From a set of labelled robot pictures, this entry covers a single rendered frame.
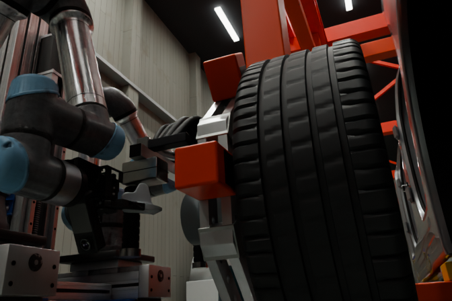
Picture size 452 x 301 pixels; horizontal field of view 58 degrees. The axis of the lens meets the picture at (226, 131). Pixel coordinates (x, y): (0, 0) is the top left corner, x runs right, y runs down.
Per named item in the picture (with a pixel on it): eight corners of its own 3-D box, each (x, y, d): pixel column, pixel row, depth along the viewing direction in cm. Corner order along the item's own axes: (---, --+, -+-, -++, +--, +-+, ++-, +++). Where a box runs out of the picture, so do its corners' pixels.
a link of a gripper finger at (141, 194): (167, 183, 84) (124, 179, 79) (167, 212, 81) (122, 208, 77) (161, 187, 86) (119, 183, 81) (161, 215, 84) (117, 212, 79)
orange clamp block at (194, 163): (239, 195, 68) (218, 181, 61) (196, 201, 71) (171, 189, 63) (236, 156, 71) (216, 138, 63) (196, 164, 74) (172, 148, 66)
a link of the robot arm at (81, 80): (68, 18, 106) (97, 175, 80) (30, -6, 97) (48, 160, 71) (99, -10, 102) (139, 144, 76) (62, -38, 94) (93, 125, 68)
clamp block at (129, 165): (157, 177, 85) (157, 154, 87) (120, 184, 88) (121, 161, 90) (168, 183, 89) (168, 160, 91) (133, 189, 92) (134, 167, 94)
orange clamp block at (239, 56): (245, 95, 85) (235, 53, 84) (211, 103, 88) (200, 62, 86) (252, 90, 92) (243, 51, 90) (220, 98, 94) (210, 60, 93)
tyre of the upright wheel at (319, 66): (369, 48, 48) (353, 30, 109) (190, 92, 56) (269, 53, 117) (455, 479, 61) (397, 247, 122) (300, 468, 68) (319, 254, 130)
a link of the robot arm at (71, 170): (63, 198, 64) (23, 205, 66) (83, 203, 68) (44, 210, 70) (68, 153, 67) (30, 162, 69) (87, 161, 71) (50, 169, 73)
